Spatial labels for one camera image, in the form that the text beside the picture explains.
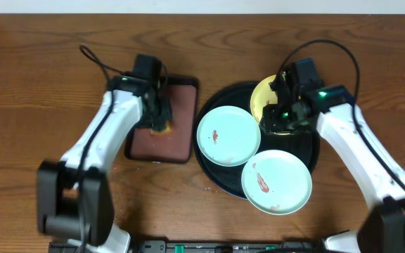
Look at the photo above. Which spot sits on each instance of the black rectangular tray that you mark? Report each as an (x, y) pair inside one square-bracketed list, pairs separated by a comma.
[(175, 146)]

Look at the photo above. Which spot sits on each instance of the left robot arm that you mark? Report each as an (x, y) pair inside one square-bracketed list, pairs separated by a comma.
[(73, 195)]

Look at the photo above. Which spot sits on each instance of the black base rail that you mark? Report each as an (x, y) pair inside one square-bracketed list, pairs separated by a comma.
[(160, 246)]

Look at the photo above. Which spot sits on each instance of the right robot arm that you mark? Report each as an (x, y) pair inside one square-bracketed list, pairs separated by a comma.
[(380, 178)]

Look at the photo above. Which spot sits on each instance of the light blue plate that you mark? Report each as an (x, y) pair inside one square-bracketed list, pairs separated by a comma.
[(228, 136), (276, 182)]

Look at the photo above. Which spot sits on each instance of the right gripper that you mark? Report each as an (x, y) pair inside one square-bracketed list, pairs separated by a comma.
[(272, 125)]

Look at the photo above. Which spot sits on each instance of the yellow plate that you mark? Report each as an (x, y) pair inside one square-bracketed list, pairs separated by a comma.
[(262, 96)]

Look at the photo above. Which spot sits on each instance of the green and yellow sponge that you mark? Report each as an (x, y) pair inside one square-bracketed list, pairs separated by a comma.
[(161, 129)]

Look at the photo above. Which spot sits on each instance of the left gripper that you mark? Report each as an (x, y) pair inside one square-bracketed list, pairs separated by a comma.
[(160, 114)]

